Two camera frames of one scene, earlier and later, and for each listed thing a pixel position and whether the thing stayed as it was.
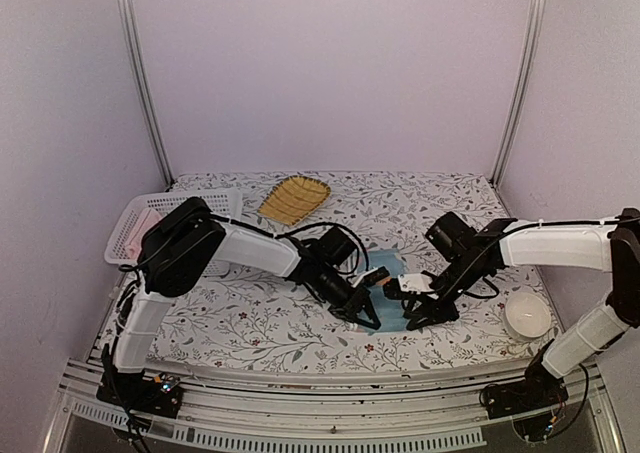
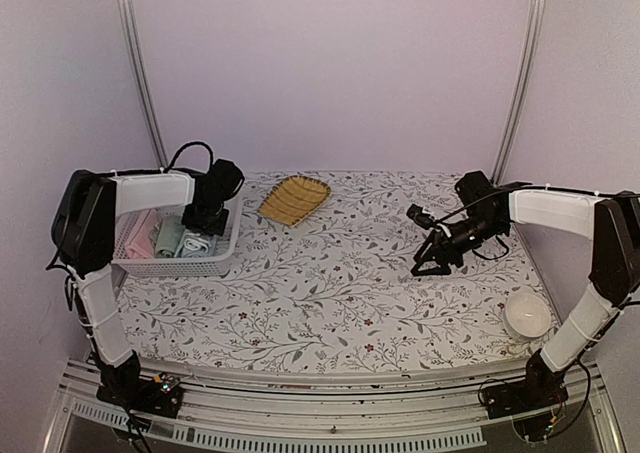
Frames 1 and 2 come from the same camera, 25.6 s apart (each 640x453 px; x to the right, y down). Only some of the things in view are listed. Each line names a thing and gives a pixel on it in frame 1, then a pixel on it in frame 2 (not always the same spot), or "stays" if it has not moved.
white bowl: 527,316 stays
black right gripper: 439,313 -> 456,257
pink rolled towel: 134,241 stays
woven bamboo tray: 292,199 stays
